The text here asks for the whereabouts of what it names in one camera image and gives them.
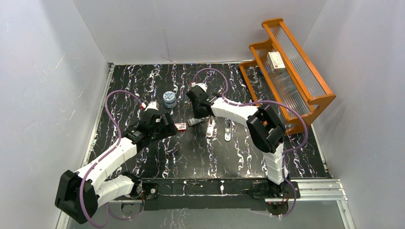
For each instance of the white red box on shelf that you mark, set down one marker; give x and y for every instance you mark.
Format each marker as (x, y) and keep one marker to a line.
(276, 63)

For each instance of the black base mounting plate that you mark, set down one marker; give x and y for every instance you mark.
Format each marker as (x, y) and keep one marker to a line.
(213, 193)

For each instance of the metal stapler magazine strip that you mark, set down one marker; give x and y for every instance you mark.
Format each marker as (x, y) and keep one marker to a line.
(227, 132)

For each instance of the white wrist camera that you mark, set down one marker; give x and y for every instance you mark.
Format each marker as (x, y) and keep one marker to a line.
(203, 86)
(151, 106)

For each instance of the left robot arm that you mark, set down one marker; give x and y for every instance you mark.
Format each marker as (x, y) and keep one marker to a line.
(82, 192)

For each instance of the blue white round tin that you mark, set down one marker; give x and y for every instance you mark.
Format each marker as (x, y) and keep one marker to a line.
(169, 98)

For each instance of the white red staple box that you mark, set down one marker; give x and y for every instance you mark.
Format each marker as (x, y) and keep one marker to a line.
(181, 126)

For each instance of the grey staple tray insert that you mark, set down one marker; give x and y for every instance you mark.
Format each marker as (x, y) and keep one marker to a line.
(194, 121)

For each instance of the cream white stapler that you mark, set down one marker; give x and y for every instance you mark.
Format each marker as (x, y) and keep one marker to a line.
(210, 127)

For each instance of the orange wooden shelf rack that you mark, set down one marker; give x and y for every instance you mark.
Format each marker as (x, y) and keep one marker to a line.
(300, 86)

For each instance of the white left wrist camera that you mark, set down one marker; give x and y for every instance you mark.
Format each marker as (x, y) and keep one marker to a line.
(151, 106)

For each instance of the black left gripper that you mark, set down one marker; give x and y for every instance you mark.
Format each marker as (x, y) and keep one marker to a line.
(167, 127)

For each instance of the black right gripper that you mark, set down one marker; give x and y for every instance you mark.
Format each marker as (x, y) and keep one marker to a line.
(197, 115)

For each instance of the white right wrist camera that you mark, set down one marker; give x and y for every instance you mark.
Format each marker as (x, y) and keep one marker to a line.
(203, 86)

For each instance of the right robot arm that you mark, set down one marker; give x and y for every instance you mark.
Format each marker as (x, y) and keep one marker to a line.
(266, 130)

